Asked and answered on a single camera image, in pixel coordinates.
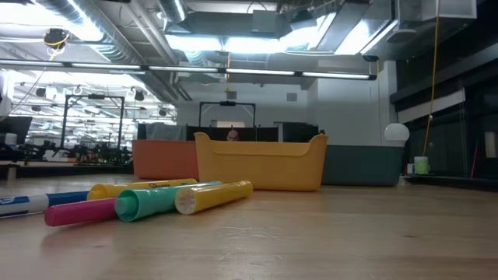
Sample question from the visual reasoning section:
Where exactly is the green cup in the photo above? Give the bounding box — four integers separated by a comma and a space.
412, 156, 430, 176

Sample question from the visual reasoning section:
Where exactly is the teal plastic bin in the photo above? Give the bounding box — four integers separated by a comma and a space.
321, 144, 405, 187

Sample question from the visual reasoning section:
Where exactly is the black background rig frame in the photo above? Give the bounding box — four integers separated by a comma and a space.
198, 101, 257, 128
60, 94, 125, 163

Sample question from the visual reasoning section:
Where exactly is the black aluminium table frame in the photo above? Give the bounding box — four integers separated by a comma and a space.
0, 162, 498, 192

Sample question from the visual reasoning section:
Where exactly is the red stick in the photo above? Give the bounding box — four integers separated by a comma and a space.
469, 140, 479, 180

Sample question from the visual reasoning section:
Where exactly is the orange plastic bin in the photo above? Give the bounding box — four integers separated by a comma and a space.
131, 139, 200, 181

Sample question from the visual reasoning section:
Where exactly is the white light bulb on base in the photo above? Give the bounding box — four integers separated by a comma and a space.
384, 122, 411, 147

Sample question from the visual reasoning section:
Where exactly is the yellow Sharpie highlighter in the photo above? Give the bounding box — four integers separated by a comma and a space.
86, 177, 198, 201
174, 180, 254, 216

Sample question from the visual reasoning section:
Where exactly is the white Expo marker blue cap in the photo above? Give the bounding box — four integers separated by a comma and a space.
0, 190, 90, 219

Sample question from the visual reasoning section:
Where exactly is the black monitor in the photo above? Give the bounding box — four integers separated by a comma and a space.
0, 115, 34, 145

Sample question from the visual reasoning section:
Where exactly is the pink highlighter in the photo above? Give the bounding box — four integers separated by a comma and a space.
43, 197, 119, 228

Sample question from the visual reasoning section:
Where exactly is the yellow power cable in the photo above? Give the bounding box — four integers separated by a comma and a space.
422, 0, 441, 157

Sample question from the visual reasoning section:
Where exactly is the teal Sharpie highlighter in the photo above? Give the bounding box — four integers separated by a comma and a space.
114, 180, 223, 223

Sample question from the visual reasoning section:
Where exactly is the black yellow ceiling cord reel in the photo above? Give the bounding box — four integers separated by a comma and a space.
41, 27, 72, 51

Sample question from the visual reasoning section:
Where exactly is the white cup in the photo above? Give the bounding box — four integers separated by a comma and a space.
483, 131, 498, 159

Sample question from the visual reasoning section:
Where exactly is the yellow plastic bin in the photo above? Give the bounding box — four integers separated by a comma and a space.
193, 131, 330, 192

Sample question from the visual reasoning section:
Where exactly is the black divider panel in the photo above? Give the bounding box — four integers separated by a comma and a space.
186, 124, 279, 142

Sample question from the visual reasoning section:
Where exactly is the LED light bar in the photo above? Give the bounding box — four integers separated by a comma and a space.
0, 58, 377, 82

